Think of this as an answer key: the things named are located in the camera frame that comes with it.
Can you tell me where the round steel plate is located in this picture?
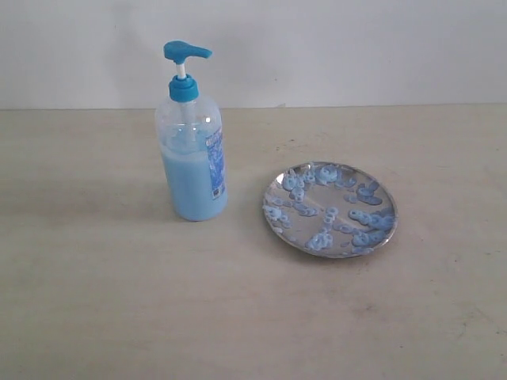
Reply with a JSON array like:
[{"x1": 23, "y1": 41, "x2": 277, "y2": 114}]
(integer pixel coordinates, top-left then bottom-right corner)
[{"x1": 262, "y1": 161, "x2": 398, "y2": 259}]

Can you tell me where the blue pump soap bottle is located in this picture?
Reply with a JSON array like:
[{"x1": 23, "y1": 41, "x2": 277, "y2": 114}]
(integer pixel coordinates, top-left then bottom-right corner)
[{"x1": 154, "y1": 40, "x2": 227, "y2": 222}]

